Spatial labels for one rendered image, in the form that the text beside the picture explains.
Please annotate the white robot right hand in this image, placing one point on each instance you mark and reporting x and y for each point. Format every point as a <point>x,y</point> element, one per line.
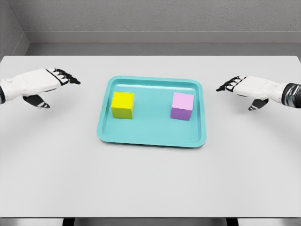
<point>252,88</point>

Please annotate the yellow cube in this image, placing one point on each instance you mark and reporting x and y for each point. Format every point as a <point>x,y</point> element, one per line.
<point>123,104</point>

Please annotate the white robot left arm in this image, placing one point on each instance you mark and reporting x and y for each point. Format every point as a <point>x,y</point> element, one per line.
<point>8,90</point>

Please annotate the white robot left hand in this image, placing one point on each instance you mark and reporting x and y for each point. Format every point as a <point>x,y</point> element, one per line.
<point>38,82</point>

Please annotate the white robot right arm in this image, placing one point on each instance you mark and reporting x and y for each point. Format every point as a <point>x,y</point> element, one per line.
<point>288,93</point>

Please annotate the pink purple cube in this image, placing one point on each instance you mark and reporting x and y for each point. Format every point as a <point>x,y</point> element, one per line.
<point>181,106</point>

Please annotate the teal rectangular tray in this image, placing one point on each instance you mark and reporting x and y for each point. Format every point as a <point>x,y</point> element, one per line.
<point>150,127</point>

